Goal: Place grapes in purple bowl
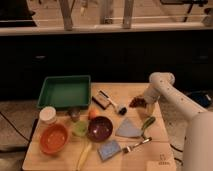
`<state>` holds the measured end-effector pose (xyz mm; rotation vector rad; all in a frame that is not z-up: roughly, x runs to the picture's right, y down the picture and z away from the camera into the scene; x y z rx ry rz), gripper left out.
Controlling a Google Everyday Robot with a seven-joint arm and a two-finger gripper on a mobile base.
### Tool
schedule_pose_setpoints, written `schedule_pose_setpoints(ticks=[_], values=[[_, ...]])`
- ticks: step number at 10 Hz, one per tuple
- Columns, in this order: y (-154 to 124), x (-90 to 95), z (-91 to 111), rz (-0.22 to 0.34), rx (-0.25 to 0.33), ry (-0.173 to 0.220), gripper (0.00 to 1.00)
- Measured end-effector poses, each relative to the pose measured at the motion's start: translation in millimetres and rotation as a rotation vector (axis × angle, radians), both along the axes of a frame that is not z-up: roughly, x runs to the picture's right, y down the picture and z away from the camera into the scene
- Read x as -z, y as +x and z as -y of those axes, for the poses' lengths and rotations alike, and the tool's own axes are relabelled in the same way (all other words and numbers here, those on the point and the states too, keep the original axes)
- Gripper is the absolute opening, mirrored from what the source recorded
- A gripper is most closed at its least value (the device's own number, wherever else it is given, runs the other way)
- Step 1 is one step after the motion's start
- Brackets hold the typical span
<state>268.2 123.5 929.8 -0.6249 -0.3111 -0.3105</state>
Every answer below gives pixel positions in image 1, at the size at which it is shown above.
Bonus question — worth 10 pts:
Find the orange fruit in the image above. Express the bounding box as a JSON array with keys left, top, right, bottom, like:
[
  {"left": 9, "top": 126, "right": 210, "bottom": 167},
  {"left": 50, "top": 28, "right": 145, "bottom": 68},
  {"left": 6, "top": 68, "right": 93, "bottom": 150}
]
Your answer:
[{"left": 88, "top": 108, "right": 99, "bottom": 120}]

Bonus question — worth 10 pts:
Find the purple bowl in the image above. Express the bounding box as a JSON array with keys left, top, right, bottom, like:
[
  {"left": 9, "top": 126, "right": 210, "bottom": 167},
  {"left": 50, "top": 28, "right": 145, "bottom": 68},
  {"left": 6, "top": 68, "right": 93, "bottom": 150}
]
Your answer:
[{"left": 87, "top": 116, "right": 113, "bottom": 142}]

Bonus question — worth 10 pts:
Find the wooden table board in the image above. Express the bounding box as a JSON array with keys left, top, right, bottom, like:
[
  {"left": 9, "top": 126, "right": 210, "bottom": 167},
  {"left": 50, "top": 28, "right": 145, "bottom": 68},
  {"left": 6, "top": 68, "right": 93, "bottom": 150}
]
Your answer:
[{"left": 22, "top": 83, "right": 176, "bottom": 171}]

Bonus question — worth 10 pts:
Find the green plastic tray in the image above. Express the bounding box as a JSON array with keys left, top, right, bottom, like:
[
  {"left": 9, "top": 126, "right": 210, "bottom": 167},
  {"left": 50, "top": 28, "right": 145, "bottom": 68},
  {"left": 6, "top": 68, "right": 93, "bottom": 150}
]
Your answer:
[{"left": 37, "top": 75, "right": 91, "bottom": 110}]

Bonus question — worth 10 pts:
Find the small green cup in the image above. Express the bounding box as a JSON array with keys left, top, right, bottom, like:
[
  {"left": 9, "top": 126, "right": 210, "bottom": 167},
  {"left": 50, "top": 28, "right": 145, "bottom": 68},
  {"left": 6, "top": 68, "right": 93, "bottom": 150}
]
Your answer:
[{"left": 72, "top": 121, "right": 88, "bottom": 137}]

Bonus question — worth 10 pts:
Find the black cable on floor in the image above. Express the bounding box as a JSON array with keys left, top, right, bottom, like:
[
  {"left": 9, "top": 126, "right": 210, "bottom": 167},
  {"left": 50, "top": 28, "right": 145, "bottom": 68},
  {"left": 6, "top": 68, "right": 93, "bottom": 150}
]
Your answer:
[{"left": 0, "top": 111, "right": 31, "bottom": 143}]

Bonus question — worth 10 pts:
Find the orange bowl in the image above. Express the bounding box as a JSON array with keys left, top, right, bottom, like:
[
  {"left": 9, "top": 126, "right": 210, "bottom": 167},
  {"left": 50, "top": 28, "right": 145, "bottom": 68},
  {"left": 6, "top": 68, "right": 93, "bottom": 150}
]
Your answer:
[{"left": 39, "top": 124, "right": 69, "bottom": 155}]

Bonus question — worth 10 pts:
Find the blue sponge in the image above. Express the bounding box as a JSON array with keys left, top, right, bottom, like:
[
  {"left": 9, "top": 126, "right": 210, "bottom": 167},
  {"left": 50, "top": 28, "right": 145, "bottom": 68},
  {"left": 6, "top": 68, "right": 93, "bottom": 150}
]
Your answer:
[{"left": 98, "top": 140, "right": 121, "bottom": 161}]

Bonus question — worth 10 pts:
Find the dark purple grapes bunch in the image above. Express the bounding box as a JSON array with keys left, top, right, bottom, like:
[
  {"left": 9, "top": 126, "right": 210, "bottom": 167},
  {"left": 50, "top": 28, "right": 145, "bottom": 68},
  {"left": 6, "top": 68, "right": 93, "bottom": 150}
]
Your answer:
[{"left": 129, "top": 97, "right": 146, "bottom": 108}]

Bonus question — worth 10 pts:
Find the black white brush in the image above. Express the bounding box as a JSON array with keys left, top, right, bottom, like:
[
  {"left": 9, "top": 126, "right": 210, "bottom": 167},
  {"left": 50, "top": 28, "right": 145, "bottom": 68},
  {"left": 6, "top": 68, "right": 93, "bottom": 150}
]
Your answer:
[{"left": 100, "top": 90, "right": 127, "bottom": 115}]

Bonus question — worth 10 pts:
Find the white lidded jar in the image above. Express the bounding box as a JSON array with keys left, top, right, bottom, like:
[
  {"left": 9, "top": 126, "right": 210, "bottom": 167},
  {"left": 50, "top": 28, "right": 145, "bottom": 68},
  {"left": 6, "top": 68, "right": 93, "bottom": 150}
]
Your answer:
[{"left": 39, "top": 106, "right": 56, "bottom": 124}]

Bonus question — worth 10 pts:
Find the brown rectangular block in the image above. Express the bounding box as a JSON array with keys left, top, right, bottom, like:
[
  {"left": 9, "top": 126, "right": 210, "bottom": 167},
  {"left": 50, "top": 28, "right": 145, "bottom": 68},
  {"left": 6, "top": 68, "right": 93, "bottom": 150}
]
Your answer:
[{"left": 92, "top": 94, "right": 110, "bottom": 110}]

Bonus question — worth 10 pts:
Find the yellow banana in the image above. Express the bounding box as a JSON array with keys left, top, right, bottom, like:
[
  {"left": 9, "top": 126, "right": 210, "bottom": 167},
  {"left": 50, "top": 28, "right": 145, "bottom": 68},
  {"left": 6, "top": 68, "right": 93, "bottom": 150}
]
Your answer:
[{"left": 76, "top": 142, "right": 92, "bottom": 171}]

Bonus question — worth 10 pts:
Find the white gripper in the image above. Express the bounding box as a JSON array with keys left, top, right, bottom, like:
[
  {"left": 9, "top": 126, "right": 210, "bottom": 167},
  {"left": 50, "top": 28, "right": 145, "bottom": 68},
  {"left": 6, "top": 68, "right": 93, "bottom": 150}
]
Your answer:
[{"left": 143, "top": 87, "right": 160, "bottom": 116}]

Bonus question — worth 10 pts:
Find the silver fork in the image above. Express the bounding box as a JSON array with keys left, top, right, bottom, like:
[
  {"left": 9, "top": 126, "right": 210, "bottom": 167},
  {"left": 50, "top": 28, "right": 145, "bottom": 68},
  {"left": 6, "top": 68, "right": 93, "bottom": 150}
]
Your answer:
[{"left": 122, "top": 137, "right": 152, "bottom": 154}]

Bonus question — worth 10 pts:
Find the small metal cup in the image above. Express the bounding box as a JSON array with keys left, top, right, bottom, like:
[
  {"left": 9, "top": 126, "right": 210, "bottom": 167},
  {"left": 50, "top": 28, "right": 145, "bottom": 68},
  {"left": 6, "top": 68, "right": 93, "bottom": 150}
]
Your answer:
[{"left": 68, "top": 108, "right": 80, "bottom": 122}]

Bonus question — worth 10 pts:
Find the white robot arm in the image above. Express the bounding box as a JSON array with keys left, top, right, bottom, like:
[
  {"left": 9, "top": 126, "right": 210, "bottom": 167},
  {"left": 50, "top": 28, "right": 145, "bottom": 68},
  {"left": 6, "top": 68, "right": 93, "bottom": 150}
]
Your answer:
[{"left": 143, "top": 72, "right": 213, "bottom": 171}]

